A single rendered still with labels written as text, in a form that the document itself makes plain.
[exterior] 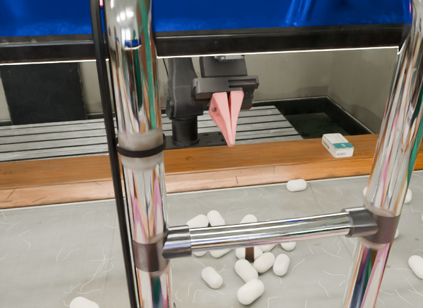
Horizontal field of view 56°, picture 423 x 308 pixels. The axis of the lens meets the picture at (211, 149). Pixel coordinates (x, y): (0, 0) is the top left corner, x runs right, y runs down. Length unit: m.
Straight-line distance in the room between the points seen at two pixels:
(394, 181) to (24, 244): 0.51
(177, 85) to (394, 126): 0.69
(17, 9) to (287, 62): 2.48
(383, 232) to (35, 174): 0.59
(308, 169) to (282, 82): 2.07
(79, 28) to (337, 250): 0.44
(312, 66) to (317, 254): 2.32
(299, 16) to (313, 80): 2.52
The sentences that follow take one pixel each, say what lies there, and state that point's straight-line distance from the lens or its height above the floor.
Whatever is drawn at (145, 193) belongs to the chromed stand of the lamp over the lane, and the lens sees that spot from 0.21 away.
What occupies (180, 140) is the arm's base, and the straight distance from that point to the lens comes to 0.95.
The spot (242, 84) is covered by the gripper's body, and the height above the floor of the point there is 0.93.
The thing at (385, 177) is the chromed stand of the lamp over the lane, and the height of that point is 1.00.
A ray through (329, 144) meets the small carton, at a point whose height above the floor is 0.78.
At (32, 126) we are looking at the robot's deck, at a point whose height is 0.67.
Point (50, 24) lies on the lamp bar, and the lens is 0.33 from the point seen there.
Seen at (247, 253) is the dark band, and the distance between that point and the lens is 0.54.
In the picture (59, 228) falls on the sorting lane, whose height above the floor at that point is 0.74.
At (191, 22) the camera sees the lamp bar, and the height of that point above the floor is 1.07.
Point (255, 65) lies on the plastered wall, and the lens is 2.68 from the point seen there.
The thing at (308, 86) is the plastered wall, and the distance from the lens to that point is 2.87.
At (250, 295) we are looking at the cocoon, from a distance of 0.49.
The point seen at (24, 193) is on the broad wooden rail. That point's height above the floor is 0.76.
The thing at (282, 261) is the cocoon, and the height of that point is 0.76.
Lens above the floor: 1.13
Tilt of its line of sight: 28 degrees down
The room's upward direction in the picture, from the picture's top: straight up
